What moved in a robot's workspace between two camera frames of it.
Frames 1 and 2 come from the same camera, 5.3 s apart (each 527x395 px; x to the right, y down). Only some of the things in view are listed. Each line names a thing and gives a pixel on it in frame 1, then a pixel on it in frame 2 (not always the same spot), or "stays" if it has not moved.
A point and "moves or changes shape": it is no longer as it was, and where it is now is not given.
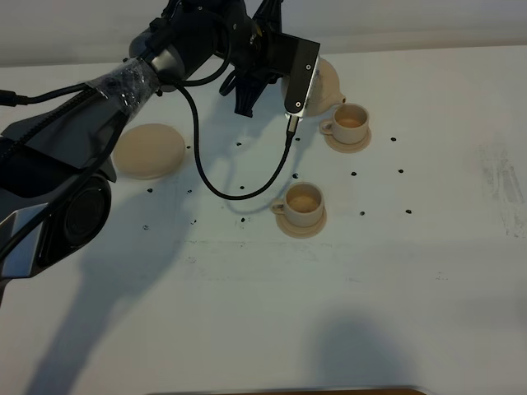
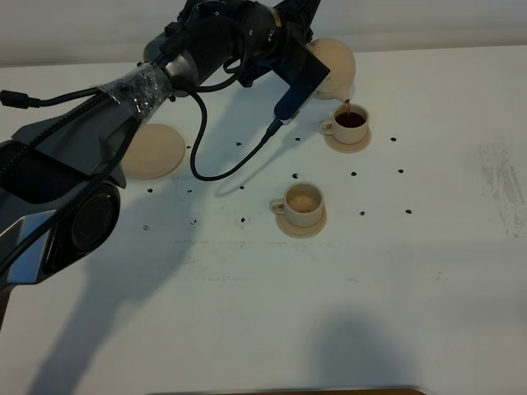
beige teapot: (324, 95) moves or changes shape
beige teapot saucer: (148, 151) stays
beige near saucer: (300, 231) stays
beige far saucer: (349, 148) stays
